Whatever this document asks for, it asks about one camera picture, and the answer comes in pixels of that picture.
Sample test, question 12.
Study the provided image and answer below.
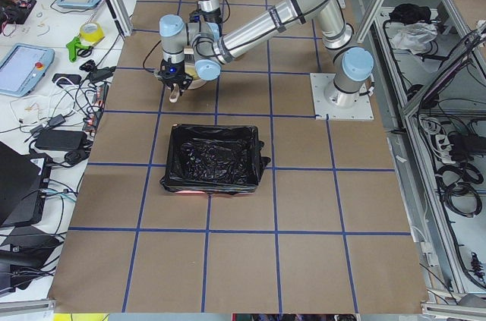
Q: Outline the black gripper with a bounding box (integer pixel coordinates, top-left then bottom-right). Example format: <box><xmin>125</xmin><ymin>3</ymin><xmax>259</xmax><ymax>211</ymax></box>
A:
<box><xmin>154</xmin><ymin>58</ymin><xmax>188</xmax><ymax>96</ymax></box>
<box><xmin>189</xmin><ymin>9</ymin><xmax>222</xmax><ymax>27</ymax></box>

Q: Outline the yellow tape roll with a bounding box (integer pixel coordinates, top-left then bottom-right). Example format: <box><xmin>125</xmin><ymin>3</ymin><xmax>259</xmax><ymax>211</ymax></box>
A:
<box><xmin>79</xmin><ymin>22</ymin><xmax>105</xmax><ymax>43</ymax></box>

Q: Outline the green clamp tool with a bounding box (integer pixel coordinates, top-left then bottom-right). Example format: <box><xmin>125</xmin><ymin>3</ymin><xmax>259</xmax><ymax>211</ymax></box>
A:
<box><xmin>66</xmin><ymin>34</ymin><xmax>94</xmax><ymax>62</ymax></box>

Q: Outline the beige plastic dustpan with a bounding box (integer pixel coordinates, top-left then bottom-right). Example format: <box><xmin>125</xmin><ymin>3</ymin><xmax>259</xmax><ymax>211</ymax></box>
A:
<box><xmin>182</xmin><ymin>48</ymin><xmax>207</xmax><ymax>92</ymax></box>

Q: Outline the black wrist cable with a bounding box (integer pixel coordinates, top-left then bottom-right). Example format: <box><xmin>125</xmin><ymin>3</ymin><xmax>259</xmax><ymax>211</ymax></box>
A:
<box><xmin>142</xmin><ymin>39</ymin><xmax>164</xmax><ymax>75</ymax></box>
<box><xmin>218</xmin><ymin>0</ymin><xmax>232</xmax><ymax>28</ymax></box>

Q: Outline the near teach pendant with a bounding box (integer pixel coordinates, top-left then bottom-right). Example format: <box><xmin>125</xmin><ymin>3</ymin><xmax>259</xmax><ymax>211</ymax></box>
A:
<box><xmin>1</xmin><ymin>43</ymin><xmax>55</xmax><ymax>97</ymax></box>

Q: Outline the bin with black bag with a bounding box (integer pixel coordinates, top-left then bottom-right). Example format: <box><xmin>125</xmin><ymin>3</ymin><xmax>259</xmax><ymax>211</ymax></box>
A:
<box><xmin>159</xmin><ymin>124</ymin><xmax>271</xmax><ymax>195</ymax></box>

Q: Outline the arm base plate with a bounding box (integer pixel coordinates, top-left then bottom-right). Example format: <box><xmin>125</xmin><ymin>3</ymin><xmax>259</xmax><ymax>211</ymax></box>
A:
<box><xmin>310</xmin><ymin>73</ymin><xmax>374</xmax><ymax>121</ymax></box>

